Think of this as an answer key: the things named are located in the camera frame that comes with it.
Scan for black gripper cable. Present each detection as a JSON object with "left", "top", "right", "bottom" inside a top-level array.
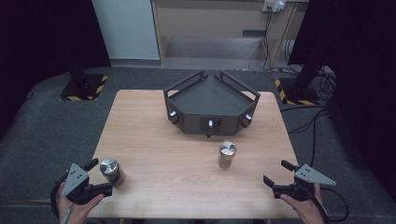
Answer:
[
  {"left": 306, "top": 186, "right": 350, "bottom": 224},
  {"left": 49, "top": 174, "right": 70, "bottom": 218}
]

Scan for reddish-brown jar with silver lid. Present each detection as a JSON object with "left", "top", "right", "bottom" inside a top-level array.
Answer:
[{"left": 99, "top": 157, "right": 127, "bottom": 188}]

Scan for black floor cables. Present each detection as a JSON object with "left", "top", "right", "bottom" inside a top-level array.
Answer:
[{"left": 279, "top": 105, "right": 332, "bottom": 167}]

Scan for person's left hand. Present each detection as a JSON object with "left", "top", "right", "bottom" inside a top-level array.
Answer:
[{"left": 56, "top": 181, "right": 106, "bottom": 224}]

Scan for white power strip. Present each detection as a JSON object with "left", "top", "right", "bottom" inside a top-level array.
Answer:
[{"left": 262, "top": 0, "right": 287, "bottom": 14}]

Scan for black corner rack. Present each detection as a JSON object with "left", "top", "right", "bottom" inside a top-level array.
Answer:
[{"left": 163, "top": 70, "right": 262, "bottom": 139}]

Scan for black stand with striped base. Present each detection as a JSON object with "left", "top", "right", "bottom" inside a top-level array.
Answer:
[
  {"left": 274, "top": 52, "right": 329, "bottom": 106},
  {"left": 59, "top": 46, "right": 109, "bottom": 102}
]

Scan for white panel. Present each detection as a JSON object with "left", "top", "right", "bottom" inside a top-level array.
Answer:
[{"left": 91, "top": 0, "right": 162, "bottom": 61}]

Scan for dark curtain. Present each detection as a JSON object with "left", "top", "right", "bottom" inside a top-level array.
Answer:
[
  {"left": 0, "top": 0, "right": 112, "bottom": 139},
  {"left": 287, "top": 0, "right": 396, "bottom": 202}
]

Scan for yellowish jar with silver lid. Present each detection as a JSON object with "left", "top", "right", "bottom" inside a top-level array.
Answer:
[{"left": 218, "top": 139, "right": 238, "bottom": 171}]

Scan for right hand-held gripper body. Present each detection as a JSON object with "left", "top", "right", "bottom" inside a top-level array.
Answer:
[{"left": 273, "top": 163, "right": 337, "bottom": 203}]

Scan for wooden cabinet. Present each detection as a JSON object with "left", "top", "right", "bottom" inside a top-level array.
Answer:
[{"left": 150, "top": 0, "right": 310, "bottom": 69}]

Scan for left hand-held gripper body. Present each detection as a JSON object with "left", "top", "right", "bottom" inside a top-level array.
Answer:
[{"left": 61, "top": 162, "right": 104, "bottom": 206}]

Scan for person's right hand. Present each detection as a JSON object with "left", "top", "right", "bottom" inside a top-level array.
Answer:
[{"left": 278, "top": 182, "right": 325, "bottom": 224}]

